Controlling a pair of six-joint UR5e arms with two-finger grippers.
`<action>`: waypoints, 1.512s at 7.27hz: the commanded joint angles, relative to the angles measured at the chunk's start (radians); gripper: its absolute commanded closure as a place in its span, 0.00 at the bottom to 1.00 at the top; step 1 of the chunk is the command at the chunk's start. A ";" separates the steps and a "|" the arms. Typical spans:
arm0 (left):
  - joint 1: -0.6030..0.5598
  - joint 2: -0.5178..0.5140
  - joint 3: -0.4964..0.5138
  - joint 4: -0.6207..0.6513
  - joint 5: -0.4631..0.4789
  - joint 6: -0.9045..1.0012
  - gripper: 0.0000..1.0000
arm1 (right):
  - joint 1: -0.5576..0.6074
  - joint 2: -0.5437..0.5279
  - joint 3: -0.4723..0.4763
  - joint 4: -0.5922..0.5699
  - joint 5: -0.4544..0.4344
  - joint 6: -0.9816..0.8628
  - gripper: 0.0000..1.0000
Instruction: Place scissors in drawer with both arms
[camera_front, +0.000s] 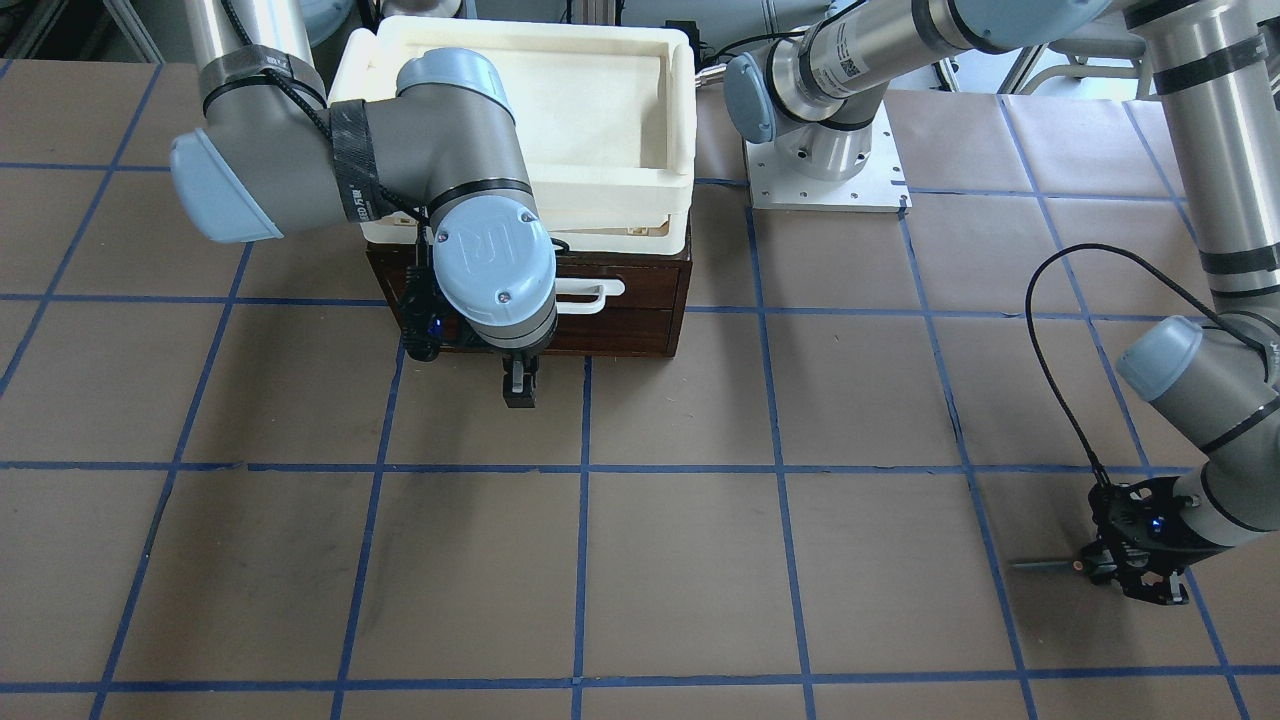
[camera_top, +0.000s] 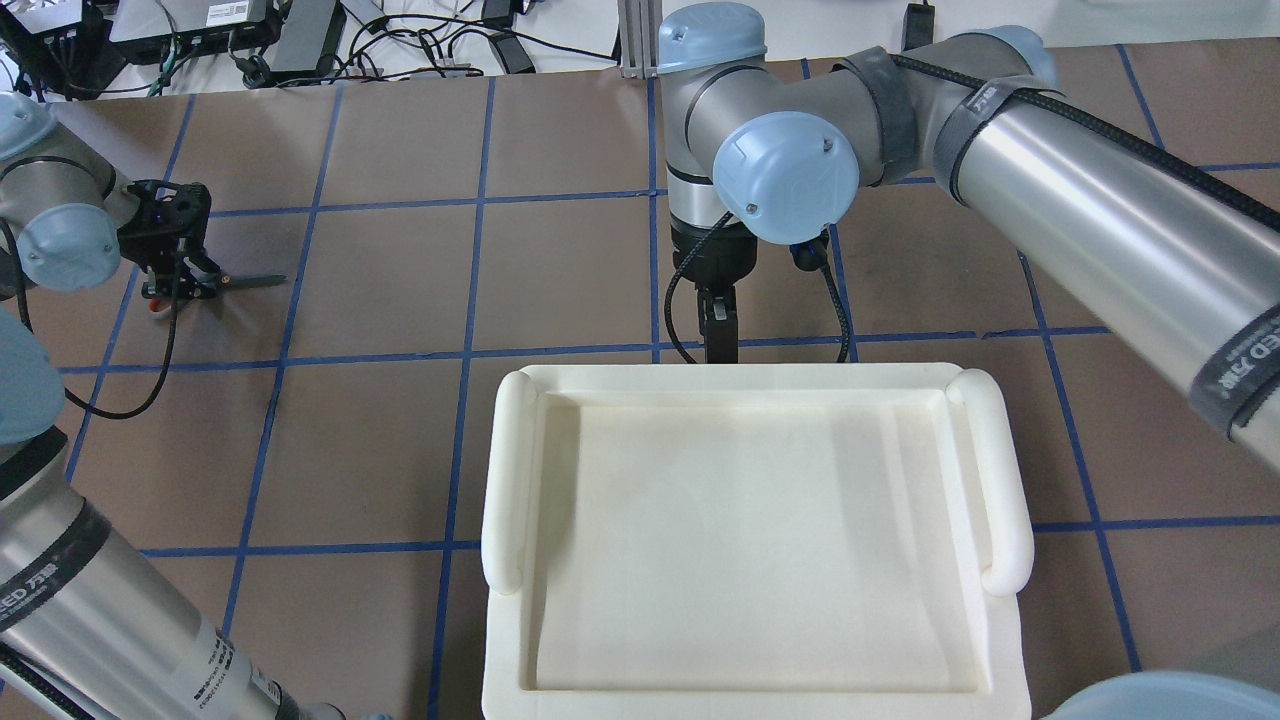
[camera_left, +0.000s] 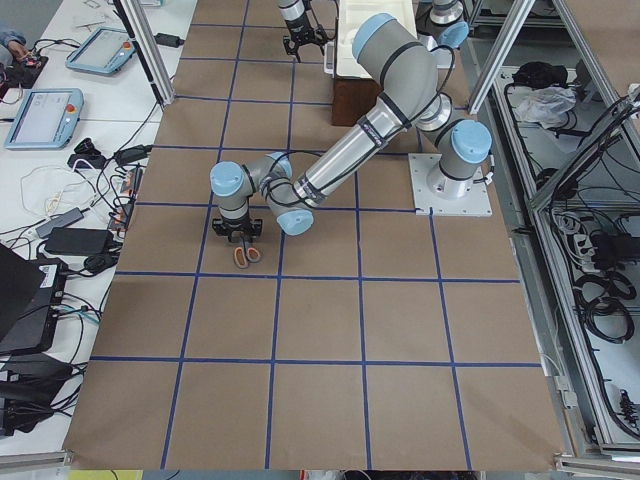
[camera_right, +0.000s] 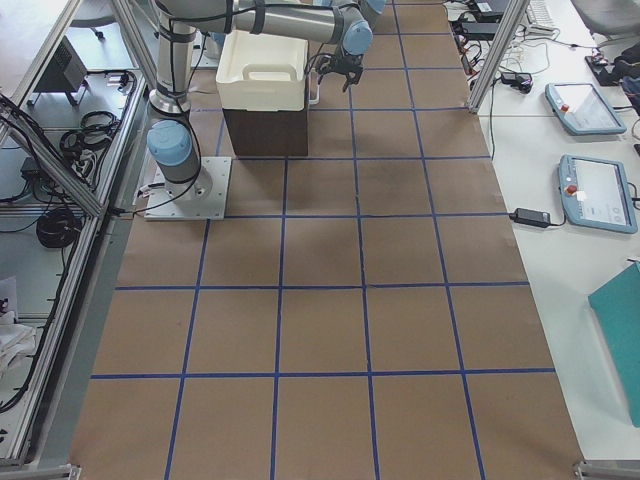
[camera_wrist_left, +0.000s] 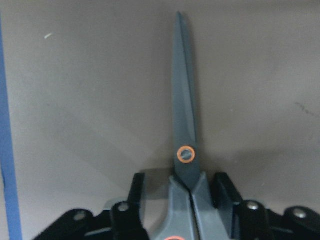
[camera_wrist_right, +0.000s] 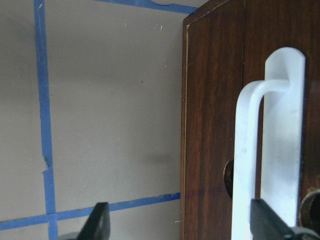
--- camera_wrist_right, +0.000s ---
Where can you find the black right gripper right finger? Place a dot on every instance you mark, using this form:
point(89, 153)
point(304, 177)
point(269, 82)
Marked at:
point(265, 224)

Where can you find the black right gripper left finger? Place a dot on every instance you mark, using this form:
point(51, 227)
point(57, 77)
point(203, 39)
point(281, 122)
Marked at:
point(97, 226)

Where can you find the white drawer handle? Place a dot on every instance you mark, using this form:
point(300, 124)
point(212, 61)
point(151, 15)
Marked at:
point(280, 96)

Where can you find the dark wooden drawer cabinet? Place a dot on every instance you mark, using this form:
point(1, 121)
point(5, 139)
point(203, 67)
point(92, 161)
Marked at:
point(225, 46)

